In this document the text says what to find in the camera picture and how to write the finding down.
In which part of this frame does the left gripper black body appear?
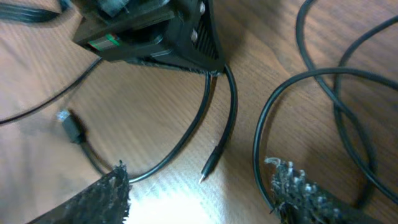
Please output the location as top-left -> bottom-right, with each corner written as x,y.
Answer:
73,0 -> 205,62

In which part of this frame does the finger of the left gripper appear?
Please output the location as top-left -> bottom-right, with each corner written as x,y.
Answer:
130,0 -> 226,75

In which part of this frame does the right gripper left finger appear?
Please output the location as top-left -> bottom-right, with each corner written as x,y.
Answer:
29,162 -> 131,224

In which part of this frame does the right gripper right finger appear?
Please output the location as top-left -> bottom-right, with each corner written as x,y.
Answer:
264,157 -> 380,224

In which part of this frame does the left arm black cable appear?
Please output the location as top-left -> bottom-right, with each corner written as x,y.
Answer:
0,0 -> 103,125

